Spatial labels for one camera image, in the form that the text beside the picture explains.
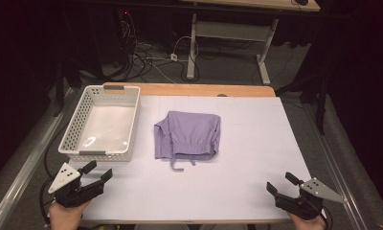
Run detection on aluminium rail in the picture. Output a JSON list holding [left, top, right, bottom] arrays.
[[303, 102, 371, 230], [0, 86, 77, 230]]

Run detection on white cable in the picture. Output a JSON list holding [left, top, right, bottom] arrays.
[[172, 35, 201, 63]]

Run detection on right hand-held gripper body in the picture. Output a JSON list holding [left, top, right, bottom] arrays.
[[275, 177, 346, 220]]

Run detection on light wooden desk top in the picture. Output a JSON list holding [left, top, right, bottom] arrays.
[[179, 0, 322, 13]]

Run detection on white perforated plastic basket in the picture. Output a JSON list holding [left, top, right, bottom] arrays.
[[57, 84, 142, 163]]

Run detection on black metal stand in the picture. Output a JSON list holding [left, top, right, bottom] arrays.
[[275, 75, 329, 136]]

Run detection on white metal desk frame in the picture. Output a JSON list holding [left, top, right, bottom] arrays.
[[186, 12, 280, 86]]

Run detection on bundle of black cables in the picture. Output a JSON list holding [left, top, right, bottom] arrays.
[[114, 9, 159, 82]]

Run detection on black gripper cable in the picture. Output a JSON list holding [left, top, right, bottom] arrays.
[[38, 177, 58, 225], [318, 206, 334, 230]]

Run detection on purple shorts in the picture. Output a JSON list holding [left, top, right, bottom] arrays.
[[153, 110, 222, 173]]

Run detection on person's right hand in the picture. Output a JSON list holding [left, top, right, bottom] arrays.
[[286, 213, 327, 230]]

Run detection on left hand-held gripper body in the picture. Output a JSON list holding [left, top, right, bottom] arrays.
[[47, 162, 105, 209]]

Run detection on person's left hand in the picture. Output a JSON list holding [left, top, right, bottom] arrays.
[[49, 200, 92, 230]]

